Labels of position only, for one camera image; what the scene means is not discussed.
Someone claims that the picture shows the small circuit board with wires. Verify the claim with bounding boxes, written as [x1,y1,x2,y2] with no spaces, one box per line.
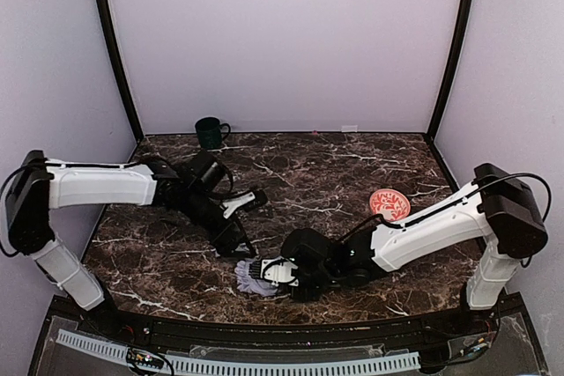
[125,347,175,375]

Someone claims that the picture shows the lavender folding umbrella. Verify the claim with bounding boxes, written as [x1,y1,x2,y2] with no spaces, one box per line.
[233,254,283,299]

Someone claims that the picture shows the red patterned ceramic bowl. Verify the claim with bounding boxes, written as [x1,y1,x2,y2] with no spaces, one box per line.
[369,188,411,221]

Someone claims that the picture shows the black front table rail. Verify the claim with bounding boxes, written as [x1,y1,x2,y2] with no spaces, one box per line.
[83,278,501,358]

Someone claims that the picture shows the black right corner post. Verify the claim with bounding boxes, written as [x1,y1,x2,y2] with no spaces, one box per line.
[425,0,472,146]

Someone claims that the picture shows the white tape label on wall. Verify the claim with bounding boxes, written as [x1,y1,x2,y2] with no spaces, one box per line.
[341,125,358,133]

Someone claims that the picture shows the black cup holder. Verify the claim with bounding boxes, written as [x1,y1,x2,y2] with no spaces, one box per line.
[195,117,232,150]

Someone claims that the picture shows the black left corner post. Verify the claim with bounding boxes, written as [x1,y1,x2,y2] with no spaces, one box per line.
[95,0,145,143]

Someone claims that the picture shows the black corner post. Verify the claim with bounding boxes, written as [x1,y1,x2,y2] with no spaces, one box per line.
[95,0,145,143]
[425,0,472,146]

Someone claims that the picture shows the grey slotted cable duct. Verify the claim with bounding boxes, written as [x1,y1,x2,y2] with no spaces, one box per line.
[56,329,421,376]

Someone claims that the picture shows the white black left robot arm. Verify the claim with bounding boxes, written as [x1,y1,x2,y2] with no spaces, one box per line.
[1,151,268,312]

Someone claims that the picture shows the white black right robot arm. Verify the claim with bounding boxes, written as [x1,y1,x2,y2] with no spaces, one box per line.
[235,163,548,311]

